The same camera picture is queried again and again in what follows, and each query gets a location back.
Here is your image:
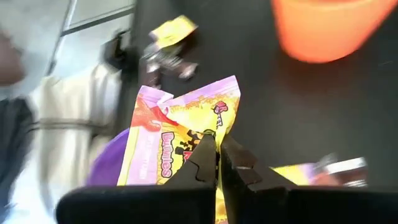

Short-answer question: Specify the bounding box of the silver candy bar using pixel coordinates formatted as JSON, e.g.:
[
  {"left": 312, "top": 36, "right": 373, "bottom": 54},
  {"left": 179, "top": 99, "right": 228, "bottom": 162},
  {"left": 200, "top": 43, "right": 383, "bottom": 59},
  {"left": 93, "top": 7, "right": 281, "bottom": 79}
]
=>
[{"left": 310, "top": 154, "right": 368, "bottom": 187}]

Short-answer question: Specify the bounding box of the yellow Sour Patch Kids bag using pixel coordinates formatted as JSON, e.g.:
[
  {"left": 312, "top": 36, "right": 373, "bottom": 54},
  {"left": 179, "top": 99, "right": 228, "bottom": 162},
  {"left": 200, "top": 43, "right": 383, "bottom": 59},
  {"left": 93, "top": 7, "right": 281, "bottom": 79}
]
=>
[
  {"left": 148, "top": 14, "right": 199, "bottom": 48},
  {"left": 269, "top": 163, "right": 317, "bottom": 187},
  {"left": 117, "top": 75, "right": 242, "bottom": 224}
]

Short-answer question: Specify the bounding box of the person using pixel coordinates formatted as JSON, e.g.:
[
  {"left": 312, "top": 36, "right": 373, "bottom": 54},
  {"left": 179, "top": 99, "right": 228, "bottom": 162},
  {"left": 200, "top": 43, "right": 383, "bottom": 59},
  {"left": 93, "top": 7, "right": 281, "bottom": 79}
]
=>
[{"left": 0, "top": 29, "right": 125, "bottom": 224}]

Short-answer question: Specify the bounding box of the orange pumpkin face bucket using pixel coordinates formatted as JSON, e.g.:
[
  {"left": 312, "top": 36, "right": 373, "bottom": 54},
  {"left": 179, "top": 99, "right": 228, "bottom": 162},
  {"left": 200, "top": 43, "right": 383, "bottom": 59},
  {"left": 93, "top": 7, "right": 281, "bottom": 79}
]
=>
[{"left": 270, "top": 0, "right": 398, "bottom": 65}]

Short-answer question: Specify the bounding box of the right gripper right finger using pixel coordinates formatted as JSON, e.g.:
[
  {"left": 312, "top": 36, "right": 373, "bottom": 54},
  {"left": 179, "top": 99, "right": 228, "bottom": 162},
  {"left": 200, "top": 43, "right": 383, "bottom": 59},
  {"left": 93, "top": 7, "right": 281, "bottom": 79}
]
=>
[{"left": 221, "top": 135, "right": 298, "bottom": 224}]

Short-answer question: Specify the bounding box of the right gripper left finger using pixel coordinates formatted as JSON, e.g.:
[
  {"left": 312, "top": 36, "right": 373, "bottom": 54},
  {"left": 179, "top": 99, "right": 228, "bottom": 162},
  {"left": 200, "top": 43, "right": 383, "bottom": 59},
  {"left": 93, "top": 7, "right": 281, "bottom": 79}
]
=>
[{"left": 164, "top": 134, "right": 218, "bottom": 188}]

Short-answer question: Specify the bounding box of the purple pumpkin face bucket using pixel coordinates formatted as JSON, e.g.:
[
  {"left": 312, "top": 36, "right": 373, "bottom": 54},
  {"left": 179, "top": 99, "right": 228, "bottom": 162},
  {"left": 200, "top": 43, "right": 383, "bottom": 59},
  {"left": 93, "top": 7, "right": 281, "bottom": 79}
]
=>
[{"left": 86, "top": 127, "right": 131, "bottom": 187}]

